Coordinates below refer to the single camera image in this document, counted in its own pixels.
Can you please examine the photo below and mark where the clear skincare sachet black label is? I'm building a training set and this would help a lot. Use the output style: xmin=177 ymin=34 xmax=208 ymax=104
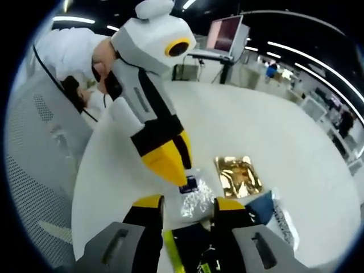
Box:
xmin=163 ymin=167 xmax=217 ymax=220

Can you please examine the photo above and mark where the white office chair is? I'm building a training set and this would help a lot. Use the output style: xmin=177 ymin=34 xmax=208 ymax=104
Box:
xmin=348 ymin=158 xmax=364 ymax=175
xmin=300 ymin=96 xmax=328 ymax=121

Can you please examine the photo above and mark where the grey laptop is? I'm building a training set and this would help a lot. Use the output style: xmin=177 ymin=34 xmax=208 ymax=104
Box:
xmin=188 ymin=14 xmax=250 ymax=61

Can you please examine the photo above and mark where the black laptop stand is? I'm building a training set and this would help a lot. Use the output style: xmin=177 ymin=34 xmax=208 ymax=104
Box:
xmin=183 ymin=53 xmax=237 ymax=85

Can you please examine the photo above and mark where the person's head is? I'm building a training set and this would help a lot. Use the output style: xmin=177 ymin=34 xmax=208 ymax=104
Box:
xmin=60 ymin=75 xmax=92 ymax=111

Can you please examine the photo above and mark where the person's white coat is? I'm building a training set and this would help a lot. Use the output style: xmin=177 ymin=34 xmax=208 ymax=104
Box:
xmin=81 ymin=90 xmax=114 ymax=123

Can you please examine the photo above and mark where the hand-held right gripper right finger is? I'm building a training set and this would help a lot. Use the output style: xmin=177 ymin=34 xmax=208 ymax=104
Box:
xmin=213 ymin=197 xmax=311 ymax=273

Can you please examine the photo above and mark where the short ceiling light strip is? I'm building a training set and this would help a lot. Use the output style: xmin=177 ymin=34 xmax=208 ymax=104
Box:
xmin=52 ymin=15 xmax=97 ymax=25

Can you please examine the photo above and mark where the grey mesh office chair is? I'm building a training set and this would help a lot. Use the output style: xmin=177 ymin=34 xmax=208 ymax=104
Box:
xmin=5 ymin=81 xmax=96 ymax=270

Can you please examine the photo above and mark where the green silver skincare pouch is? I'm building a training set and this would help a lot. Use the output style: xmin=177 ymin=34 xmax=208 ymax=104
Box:
xmin=161 ymin=187 xmax=300 ymax=273

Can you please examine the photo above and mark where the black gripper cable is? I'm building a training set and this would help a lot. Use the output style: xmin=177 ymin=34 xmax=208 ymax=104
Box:
xmin=32 ymin=44 xmax=100 ymax=123

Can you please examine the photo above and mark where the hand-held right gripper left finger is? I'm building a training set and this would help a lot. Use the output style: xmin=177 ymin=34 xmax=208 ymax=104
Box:
xmin=75 ymin=194 xmax=165 ymax=273

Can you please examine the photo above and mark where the person's left hand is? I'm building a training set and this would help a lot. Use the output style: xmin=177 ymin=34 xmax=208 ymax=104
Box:
xmin=90 ymin=38 xmax=123 ymax=101

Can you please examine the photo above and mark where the gold foil skincare sachet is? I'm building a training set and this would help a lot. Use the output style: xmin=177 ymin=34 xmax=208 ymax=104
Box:
xmin=214 ymin=155 xmax=264 ymax=199

